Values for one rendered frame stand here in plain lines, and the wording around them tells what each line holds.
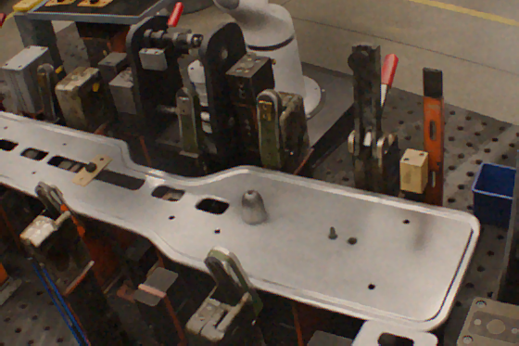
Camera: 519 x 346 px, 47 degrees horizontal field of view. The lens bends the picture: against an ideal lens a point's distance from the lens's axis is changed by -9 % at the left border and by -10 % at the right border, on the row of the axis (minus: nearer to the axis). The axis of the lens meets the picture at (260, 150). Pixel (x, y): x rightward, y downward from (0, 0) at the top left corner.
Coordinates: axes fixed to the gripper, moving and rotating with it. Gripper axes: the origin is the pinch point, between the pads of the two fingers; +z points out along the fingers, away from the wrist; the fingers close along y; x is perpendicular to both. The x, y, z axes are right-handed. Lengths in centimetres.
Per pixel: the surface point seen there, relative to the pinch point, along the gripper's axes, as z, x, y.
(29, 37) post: -26.4, 26.2, 11.6
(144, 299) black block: 10, 92, -39
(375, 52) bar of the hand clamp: 2, 63, -76
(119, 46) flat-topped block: -11.9, 31.1, -14.2
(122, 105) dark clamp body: -5, 50, -22
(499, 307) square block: 24, 94, -85
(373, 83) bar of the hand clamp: 6, 64, -73
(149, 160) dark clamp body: 8, 49, -18
